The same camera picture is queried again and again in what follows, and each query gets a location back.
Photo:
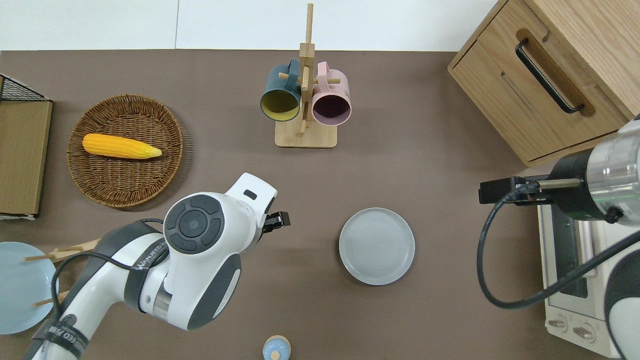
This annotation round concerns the gray round plate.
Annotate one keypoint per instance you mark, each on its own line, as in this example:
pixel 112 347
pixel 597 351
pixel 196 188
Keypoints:
pixel 376 246

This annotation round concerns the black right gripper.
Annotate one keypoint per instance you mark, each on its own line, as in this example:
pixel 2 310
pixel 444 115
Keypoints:
pixel 531 197

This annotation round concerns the pink mug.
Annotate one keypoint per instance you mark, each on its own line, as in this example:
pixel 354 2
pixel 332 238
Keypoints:
pixel 340 89

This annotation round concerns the teal mug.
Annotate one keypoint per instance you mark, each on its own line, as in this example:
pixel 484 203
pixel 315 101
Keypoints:
pixel 275 91

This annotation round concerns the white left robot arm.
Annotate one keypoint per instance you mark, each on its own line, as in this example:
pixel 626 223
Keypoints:
pixel 200 280

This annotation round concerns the white toaster oven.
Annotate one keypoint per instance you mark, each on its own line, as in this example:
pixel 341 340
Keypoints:
pixel 565 310

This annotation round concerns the wooden cabinet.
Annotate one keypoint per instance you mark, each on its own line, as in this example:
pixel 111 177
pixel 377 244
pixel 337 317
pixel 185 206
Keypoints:
pixel 500 75

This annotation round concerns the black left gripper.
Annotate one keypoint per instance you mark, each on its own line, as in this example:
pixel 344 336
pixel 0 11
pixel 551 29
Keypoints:
pixel 270 222

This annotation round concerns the small blue bell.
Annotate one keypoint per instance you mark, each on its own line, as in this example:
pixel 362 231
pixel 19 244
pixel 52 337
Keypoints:
pixel 276 350

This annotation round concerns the wooden mug tree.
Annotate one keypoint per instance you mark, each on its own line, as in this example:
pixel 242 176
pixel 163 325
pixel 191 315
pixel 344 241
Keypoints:
pixel 305 137

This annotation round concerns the light blue plate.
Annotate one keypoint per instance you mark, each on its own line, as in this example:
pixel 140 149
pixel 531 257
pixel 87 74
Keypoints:
pixel 20 290

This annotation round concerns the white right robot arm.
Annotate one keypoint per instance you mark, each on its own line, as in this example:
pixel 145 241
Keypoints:
pixel 615 175

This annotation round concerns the wooden plate rack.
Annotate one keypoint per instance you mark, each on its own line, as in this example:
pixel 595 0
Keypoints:
pixel 75 249

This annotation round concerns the yellow corn cob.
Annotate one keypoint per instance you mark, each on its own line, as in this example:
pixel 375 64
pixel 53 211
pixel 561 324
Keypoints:
pixel 115 146

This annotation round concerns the brown wicker basket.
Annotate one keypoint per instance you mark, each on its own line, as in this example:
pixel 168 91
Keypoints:
pixel 125 180

